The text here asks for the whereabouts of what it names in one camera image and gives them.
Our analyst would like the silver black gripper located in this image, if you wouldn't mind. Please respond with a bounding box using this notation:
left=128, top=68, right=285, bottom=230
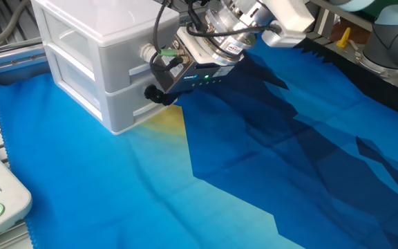
left=150, top=44, right=237, bottom=107

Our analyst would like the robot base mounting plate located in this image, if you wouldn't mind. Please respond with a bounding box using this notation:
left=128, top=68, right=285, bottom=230
left=354, top=48, right=398, bottom=101

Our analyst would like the grey drawer with white knob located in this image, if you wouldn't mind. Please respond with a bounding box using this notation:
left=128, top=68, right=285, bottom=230
left=43, top=10, right=180, bottom=94

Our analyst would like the white plastic drawer cabinet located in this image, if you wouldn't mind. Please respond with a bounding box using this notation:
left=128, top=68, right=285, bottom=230
left=31, top=0, right=181, bottom=136

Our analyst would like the silver force torque sensor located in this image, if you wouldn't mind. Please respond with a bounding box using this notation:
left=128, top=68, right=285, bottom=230
left=204, top=0, right=272, bottom=58

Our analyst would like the blue mountain print cloth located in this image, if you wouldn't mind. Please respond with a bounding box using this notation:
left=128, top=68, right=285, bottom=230
left=0, top=34, right=398, bottom=249

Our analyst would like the yellow plastic clip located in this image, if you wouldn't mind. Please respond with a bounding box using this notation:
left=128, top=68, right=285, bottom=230
left=336, top=27, right=352, bottom=48

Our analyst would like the white teach pendant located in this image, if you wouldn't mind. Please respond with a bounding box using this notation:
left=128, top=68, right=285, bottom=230
left=0, top=136, right=33, bottom=246

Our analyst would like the black cable with green plug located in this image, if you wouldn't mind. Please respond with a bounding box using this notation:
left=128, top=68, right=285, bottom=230
left=149, top=0, right=180, bottom=72

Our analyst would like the black sensor cable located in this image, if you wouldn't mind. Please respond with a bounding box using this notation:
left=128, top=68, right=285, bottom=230
left=184, top=0, right=281, bottom=39

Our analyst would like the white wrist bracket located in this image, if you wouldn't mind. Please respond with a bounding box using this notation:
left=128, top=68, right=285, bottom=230
left=260, top=0, right=316, bottom=48

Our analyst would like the aluminium frame bar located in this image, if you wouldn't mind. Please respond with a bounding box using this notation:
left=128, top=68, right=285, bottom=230
left=307, top=0, right=375, bottom=39

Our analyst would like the aluminium profile rail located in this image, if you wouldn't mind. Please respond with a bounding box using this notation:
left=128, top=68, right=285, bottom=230
left=0, top=43, right=48, bottom=86

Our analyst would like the grey hose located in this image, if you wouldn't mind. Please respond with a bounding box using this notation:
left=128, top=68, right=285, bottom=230
left=0, top=0, right=30, bottom=56

